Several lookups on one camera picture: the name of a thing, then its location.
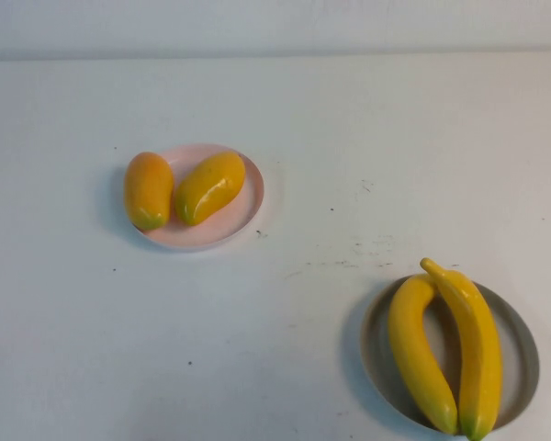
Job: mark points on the yellow plastic banana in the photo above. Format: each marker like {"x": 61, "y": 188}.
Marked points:
{"x": 480, "y": 349}
{"x": 413, "y": 349}

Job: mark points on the yellow orange plastic mango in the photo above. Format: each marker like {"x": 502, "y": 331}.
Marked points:
{"x": 148, "y": 193}
{"x": 209, "y": 188}

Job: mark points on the grey round plate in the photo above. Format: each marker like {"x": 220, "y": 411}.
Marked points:
{"x": 516, "y": 349}

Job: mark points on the pink round plate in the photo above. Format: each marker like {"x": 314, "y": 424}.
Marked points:
{"x": 211, "y": 234}

